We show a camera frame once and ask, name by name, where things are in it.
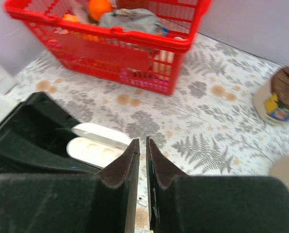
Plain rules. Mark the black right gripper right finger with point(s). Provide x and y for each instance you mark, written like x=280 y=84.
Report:
x=180 y=203

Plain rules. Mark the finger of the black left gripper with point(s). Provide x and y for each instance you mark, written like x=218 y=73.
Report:
x=38 y=122
x=26 y=161

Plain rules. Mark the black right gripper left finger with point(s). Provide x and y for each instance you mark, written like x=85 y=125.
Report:
x=72 y=203

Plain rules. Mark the white oval earbud charging case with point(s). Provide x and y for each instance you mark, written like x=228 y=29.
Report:
x=96 y=145

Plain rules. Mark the floral patterned table mat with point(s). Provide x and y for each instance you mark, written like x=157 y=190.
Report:
x=208 y=126

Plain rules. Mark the small orange box in basket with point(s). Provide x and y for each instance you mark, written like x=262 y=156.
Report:
x=70 y=18

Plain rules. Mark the red plastic shopping basket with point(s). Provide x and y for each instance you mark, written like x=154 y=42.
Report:
x=143 y=60

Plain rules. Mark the orange fruit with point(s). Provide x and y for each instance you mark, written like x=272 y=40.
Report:
x=96 y=8

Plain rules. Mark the brown topped paper roll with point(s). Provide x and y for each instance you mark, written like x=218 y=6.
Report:
x=271 y=101

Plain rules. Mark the grey crumpled snack bag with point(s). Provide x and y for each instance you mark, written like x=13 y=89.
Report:
x=140 y=20

